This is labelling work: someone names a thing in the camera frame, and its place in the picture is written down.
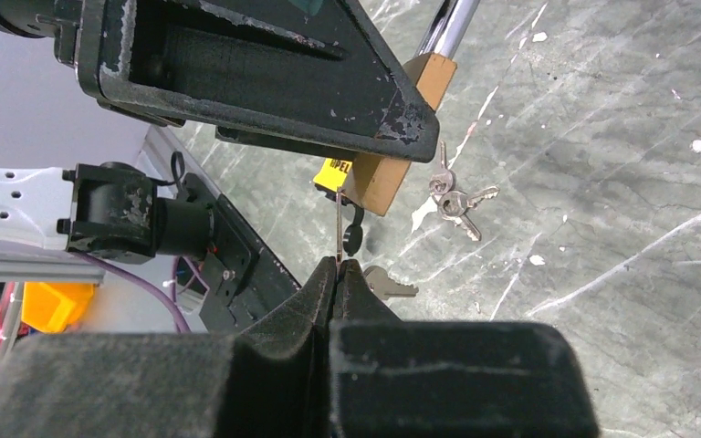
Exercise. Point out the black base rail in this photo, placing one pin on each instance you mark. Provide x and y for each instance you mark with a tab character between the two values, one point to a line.
246	279

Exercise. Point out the silver key pair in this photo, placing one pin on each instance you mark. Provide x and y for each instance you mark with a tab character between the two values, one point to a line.
453	204

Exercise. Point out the yellow plastic bin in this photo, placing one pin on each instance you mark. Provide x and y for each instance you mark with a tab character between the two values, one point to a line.
53	307

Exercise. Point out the small silver keys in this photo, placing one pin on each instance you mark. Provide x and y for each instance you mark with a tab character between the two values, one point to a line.
377	278

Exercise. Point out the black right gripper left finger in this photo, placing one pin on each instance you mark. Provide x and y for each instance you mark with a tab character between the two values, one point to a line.
268	381

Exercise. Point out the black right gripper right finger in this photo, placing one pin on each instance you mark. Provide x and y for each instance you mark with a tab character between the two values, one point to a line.
395	378

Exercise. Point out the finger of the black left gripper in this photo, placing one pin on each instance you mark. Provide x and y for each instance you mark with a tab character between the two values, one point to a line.
314	77

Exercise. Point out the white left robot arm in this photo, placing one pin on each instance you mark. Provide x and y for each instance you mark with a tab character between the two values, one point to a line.
110	210

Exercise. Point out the large brass padlock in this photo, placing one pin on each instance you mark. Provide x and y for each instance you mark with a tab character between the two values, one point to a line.
375	178

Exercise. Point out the yellow black padlock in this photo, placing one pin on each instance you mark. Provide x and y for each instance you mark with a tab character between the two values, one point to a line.
329	179

